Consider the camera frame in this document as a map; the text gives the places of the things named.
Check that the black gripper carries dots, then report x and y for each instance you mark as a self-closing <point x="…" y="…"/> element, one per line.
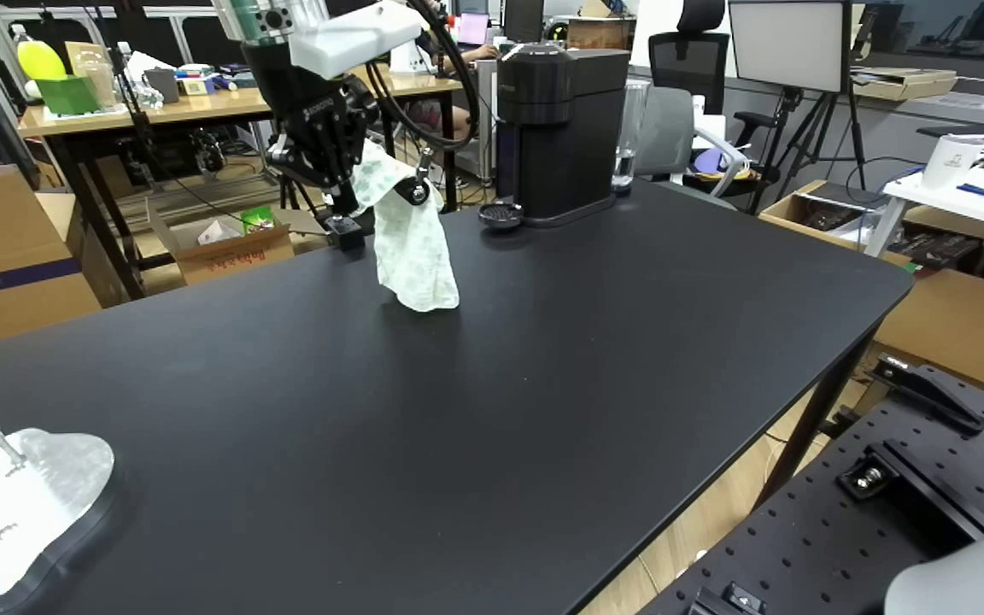
<point x="308" y="107"/>

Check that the white cloth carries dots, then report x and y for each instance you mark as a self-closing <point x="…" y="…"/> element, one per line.
<point x="413" y="256"/>

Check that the open cardboard box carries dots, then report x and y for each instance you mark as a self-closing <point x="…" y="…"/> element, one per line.
<point x="230" y="251"/>

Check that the round black lid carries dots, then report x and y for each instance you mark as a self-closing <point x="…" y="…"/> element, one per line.
<point x="502" y="218"/>

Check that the black coffee machine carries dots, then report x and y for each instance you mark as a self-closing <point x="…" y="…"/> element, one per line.
<point x="563" y="139"/>

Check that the brown paper bag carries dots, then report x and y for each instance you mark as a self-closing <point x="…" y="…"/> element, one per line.
<point x="89" y="69"/>

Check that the green box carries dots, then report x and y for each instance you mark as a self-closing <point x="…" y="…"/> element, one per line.
<point x="66" y="98"/>

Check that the grey office chair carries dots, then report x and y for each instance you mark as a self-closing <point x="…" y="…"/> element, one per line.
<point x="666" y="125"/>

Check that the cardboard box with purple stripe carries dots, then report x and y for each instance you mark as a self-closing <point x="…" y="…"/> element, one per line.
<point x="3" y="251"/>

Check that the black office chair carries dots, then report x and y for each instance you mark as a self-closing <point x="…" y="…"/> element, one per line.
<point x="689" y="69"/>

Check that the white panel on tripod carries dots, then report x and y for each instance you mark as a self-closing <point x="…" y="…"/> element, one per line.
<point x="787" y="46"/>

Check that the cardboard box with black contents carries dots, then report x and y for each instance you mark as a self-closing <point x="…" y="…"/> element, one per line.
<point x="827" y="212"/>

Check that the black perforated breadboard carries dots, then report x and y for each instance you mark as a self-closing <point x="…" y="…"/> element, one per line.
<point x="810" y="549"/>

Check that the black table clamp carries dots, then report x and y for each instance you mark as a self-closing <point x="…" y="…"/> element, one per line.
<point x="925" y="393"/>

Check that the white desk with papers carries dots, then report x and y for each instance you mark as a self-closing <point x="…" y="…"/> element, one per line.
<point x="973" y="171"/>

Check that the plain cardboard box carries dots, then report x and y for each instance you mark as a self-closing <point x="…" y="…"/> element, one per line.
<point x="957" y="325"/>

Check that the wrist mounted camera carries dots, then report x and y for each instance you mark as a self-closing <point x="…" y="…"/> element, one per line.
<point x="254" y="22"/>

